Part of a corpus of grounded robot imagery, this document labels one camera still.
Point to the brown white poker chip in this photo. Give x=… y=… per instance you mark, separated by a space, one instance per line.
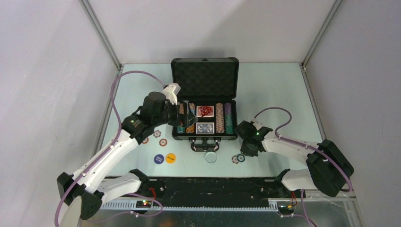
x=235 y=159

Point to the pink brown chip stack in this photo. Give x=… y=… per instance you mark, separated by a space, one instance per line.
x=220 y=128

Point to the blue small blind button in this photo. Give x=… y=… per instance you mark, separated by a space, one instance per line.
x=159 y=159

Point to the black poker case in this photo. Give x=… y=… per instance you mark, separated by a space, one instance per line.
x=207 y=81

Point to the yellow big blind button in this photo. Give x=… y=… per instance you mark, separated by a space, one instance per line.
x=170 y=158

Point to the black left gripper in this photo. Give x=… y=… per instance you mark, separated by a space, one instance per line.
x=191 y=118

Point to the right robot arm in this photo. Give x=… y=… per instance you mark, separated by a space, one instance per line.
x=327 y=169

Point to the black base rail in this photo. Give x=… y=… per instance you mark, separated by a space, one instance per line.
x=203 y=192

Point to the red dice set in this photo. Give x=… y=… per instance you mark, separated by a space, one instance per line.
x=205 y=111

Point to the white red poker chip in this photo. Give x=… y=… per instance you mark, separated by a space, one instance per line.
x=157 y=134

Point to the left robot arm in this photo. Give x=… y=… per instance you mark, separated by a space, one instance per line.
x=84 y=191

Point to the blue playing card deck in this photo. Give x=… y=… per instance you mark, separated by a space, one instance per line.
x=205 y=128

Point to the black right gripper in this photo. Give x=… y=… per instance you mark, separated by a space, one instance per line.
x=245 y=151

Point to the blue orange chip stack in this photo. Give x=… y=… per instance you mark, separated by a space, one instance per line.
x=190 y=129

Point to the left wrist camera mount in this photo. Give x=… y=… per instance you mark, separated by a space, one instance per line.
x=171 y=91

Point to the clear dealer button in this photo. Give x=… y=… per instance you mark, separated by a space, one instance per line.
x=210 y=157

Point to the purple green chip stack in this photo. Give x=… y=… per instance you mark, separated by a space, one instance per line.
x=228 y=118

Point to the green blue 50 chip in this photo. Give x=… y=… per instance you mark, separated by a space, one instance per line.
x=240 y=158

